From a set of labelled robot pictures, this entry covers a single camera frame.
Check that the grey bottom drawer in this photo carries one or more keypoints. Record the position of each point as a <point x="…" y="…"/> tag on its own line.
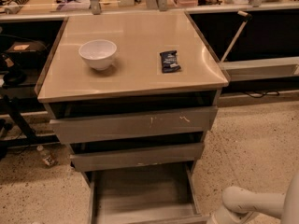
<point x="157" y="194"/>

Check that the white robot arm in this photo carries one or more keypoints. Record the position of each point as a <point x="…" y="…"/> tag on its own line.
<point x="240" y="206"/>

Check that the grey middle drawer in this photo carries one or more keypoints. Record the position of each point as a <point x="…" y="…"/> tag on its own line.
<point x="136" y="157"/>

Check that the dark blue snack packet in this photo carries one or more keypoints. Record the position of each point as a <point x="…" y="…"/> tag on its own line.
<point x="169" y="61"/>

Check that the grey drawer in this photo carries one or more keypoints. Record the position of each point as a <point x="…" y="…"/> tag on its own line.
<point x="136" y="157"/>
<point x="157" y="194"/>
<point x="133" y="125"/>

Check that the grey drawer cabinet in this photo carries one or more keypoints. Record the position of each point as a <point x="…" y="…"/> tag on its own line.
<point x="132" y="96"/>

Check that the black bag with label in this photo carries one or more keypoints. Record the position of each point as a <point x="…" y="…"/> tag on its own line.
<point x="27" y="51"/>

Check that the grey top drawer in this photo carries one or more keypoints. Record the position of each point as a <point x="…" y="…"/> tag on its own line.
<point x="133" y="125"/>

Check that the clear plastic bottle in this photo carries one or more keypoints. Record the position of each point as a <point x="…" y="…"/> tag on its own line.
<point x="46" y="156"/>

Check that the long workbench with shelf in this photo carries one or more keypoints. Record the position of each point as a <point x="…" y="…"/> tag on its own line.
<point x="149" y="3"/>

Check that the black metal stand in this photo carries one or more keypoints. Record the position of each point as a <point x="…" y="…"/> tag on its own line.
<point x="30" y="137"/>

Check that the white stick with black tip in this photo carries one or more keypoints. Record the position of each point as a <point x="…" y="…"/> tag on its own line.
<point x="246" y="17"/>

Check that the white ceramic bowl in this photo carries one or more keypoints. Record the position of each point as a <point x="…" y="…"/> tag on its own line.
<point x="98" y="54"/>

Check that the black headphones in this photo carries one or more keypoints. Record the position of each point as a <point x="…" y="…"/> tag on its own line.
<point x="14" y="75"/>

